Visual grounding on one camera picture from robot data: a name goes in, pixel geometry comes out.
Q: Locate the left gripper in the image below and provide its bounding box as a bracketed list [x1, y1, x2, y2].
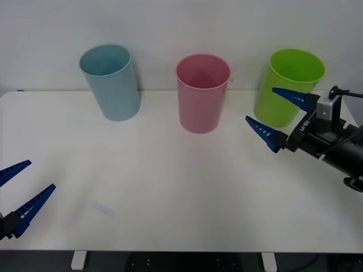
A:
[0, 160, 57, 242]

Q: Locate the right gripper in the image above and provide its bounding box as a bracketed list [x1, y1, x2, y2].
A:
[245, 87, 349, 159]

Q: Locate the green plastic bin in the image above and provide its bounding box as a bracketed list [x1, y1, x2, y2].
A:
[253, 48, 327, 129]

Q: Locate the pink plastic bin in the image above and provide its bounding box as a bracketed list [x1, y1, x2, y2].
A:
[175, 53, 231, 134]

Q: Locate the white table leg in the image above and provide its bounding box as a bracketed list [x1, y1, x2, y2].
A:
[261, 252, 278, 272]
[70, 250, 86, 270]

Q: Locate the pale blue plastic bin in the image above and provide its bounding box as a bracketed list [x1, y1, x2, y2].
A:
[78, 44, 142, 122]

